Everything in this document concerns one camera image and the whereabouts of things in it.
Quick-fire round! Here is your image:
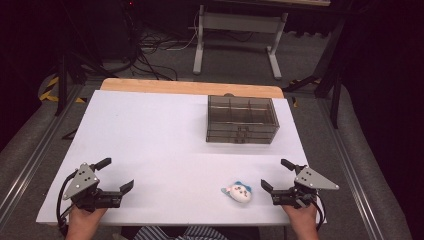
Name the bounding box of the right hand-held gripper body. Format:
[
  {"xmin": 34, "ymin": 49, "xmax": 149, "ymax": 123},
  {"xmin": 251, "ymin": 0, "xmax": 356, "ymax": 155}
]
[{"xmin": 271, "ymin": 165, "xmax": 340, "ymax": 209}]

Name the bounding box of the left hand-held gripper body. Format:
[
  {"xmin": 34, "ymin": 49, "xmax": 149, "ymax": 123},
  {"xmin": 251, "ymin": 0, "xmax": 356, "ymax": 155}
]
[{"xmin": 63, "ymin": 162, "xmax": 123, "ymax": 213}]

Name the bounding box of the white and blue plush toy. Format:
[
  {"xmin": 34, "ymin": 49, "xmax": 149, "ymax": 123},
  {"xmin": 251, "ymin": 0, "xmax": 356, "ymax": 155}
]
[{"xmin": 220, "ymin": 180, "xmax": 253, "ymax": 204}]

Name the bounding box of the clear plastic drawer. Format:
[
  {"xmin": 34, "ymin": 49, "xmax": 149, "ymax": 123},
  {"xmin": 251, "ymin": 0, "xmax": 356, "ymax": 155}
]
[{"xmin": 206, "ymin": 136, "xmax": 280, "ymax": 145}]

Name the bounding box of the smoky clear drawer box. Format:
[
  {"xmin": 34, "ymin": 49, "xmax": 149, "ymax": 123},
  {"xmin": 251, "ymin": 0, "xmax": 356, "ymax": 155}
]
[{"xmin": 205, "ymin": 94, "xmax": 280, "ymax": 145}]

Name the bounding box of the person's right hand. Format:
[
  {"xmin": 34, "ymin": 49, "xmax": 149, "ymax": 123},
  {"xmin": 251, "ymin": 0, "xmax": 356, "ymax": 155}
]
[{"xmin": 282, "ymin": 203, "xmax": 319, "ymax": 232}]

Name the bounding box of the person's left hand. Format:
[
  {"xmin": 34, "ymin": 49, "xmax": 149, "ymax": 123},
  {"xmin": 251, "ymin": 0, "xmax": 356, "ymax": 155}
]
[{"xmin": 68, "ymin": 205, "xmax": 108, "ymax": 234}]

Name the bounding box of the white board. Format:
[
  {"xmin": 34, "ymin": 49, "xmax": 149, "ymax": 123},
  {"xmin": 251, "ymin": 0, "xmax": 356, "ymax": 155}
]
[{"xmin": 35, "ymin": 89, "xmax": 328, "ymax": 226}]

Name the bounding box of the person's striped clothing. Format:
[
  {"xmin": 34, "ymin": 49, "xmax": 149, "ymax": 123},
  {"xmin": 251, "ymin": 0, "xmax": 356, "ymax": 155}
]
[{"xmin": 133, "ymin": 225, "xmax": 231, "ymax": 240}]

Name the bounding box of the yellow and black floor tape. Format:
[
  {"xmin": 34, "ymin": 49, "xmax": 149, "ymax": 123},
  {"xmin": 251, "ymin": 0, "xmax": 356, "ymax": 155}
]
[{"xmin": 39, "ymin": 76, "xmax": 87, "ymax": 104}]

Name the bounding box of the black metal stand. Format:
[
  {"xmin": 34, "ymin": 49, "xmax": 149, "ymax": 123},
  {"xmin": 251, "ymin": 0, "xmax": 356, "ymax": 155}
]
[
  {"xmin": 54, "ymin": 49, "xmax": 111, "ymax": 118},
  {"xmin": 283, "ymin": 16, "xmax": 346, "ymax": 129}
]

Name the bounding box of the wooden table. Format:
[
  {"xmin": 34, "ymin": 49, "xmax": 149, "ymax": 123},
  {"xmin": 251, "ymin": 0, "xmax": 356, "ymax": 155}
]
[{"xmin": 99, "ymin": 78, "xmax": 285, "ymax": 100}]

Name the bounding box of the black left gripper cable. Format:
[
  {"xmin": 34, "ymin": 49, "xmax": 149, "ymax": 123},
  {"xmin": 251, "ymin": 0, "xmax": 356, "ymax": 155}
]
[{"xmin": 55, "ymin": 169, "xmax": 79, "ymax": 236}]

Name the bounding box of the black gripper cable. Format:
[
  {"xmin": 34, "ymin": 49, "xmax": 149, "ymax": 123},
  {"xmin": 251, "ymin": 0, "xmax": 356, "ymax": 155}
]
[
  {"xmin": 55, "ymin": 169, "xmax": 79, "ymax": 236},
  {"xmin": 311, "ymin": 198, "xmax": 327, "ymax": 232}
]

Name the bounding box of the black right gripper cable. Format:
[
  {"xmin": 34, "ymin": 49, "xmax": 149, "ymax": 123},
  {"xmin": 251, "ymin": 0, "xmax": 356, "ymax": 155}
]
[{"xmin": 311, "ymin": 198, "xmax": 327, "ymax": 232}]

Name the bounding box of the aluminium rail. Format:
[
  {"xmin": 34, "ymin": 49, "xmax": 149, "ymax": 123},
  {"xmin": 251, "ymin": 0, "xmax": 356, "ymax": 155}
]
[
  {"xmin": 316, "ymin": 99, "xmax": 386, "ymax": 240},
  {"xmin": 0, "ymin": 85, "xmax": 85, "ymax": 221}
]

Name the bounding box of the bundle of floor cables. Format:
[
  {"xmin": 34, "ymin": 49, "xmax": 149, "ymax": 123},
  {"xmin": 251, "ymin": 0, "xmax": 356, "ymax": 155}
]
[{"xmin": 129, "ymin": 28, "xmax": 201, "ymax": 82}]

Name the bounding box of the white metal desk frame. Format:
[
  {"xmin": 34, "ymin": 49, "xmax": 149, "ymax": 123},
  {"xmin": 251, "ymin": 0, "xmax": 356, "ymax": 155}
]
[{"xmin": 192, "ymin": 3, "xmax": 289, "ymax": 80}]

